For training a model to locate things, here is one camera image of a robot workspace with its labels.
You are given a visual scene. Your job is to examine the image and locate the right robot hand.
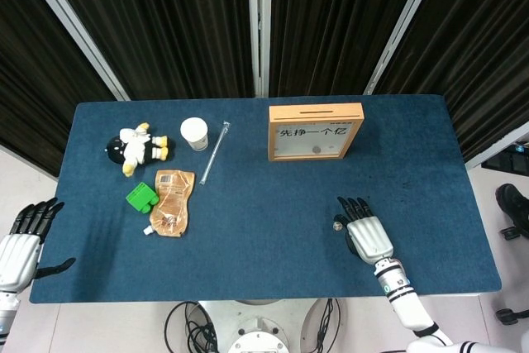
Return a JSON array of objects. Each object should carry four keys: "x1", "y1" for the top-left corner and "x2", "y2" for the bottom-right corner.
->
[{"x1": 332, "y1": 195, "x2": 394, "y2": 265}]

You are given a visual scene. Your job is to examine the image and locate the grey chair base leg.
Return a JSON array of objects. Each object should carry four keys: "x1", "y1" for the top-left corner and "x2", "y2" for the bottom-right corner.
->
[{"x1": 498, "y1": 227, "x2": 529, "y2": 241}]

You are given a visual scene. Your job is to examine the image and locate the black equipment box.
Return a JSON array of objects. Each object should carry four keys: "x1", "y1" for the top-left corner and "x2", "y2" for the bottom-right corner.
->
[{"x1": 481, "y1": 142, "x2": 529, "y2": 172}]

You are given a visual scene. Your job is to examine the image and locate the blue velvet table cloth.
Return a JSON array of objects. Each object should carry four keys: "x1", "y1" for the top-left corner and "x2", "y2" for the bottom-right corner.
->
[{"x1": 28, "y1": 94, "x2": 503, "y2": 304}]

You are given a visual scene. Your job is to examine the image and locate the clear wrapped drinking straw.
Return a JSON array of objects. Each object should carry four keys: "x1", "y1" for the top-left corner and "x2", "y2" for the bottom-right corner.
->
[{"x1": 199, "y1": 120, "x2": 231, "y2": 186}]

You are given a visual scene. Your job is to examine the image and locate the black white plush toy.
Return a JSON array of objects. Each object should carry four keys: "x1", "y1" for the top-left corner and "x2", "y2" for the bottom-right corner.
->
[{"x1": 105, "y1": 122, "x2": 177, "y2": 178}]

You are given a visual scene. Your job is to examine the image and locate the black chair caster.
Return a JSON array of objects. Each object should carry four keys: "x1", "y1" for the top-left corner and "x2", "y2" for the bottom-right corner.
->
[{"x1": 494, "y1": 307, "x2": 524, "y2": 326}]

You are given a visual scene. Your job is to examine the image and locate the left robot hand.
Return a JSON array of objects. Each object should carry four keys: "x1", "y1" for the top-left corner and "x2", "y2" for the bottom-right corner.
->
[{"x1": 0, "y1": 197, "x2": 78, "y2": 292}]

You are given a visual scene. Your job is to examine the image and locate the black floor cable bundle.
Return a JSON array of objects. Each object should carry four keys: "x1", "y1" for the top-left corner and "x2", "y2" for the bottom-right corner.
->
[
  {"x1": 312, "y1": 298, "x2": 345, "y2": 353},
  {"x1": 164, "y1": 300, "x2": 220, "y2": 353}
]

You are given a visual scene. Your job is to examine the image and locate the white paper cup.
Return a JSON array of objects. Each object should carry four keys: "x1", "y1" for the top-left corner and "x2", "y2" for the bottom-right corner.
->
[{"x1": 179, "y1": 117, "x2": 210, "y2": 151}]

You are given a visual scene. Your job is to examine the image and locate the black shoe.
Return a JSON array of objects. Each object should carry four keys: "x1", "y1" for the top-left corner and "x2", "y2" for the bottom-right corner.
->
[{"x1": 494, "y1": 183, "x2": 529, "y2": 238}]

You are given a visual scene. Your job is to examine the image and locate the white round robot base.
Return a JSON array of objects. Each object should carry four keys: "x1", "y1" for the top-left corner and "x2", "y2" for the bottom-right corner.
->
[{"x1": 198, "y1": 298, "x2": 327, "y2": 353}]

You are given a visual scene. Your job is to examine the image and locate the grey partition frame post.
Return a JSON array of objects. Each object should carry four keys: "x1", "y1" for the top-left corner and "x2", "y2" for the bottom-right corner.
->
[
  {"x1": 246, "y1": 0, "x2": 273, "y2": 98},
  {"x1": 365, "y1": 0, "x2": 446, "y2": 96},
  {"x1": 12, "y1": 0, "x2": 131, "y2": 101},
  {"x1": 465, "y1": 120, "x2": 529, "y2": 170}
]

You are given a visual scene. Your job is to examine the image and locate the black pleated curtain panel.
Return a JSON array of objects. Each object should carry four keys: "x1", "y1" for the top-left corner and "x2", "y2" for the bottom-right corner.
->
[
  {"x1": 269, "y1": 0, "x2": 427, "y2": 98},
  {"x1": 39, "y1": 0, "x2": 255, "y2": 101},
  {"x1": 0, "y1": 0, "x2": 119, "y2": 180},
  {"x1": 374, "y1": 0, "x2": 529, "y2": 164}
]

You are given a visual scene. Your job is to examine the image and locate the green toy building block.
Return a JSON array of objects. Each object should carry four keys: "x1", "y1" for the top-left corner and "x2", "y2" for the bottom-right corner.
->
[{"x1": 126, "y1": 181, "x2": 160, "y2": 216}]

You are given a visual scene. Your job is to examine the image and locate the wooden glass-front coin box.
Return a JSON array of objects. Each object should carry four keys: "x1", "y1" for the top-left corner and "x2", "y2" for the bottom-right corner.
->
[{"x1": 267, "y1": 103, "x2": 366, "y2": 163}]

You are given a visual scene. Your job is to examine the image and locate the orange spout drink pouch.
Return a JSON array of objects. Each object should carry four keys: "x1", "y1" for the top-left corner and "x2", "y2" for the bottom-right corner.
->
[{"x1": 142, "y1": 169, "x2": 196, "y2": 238}]

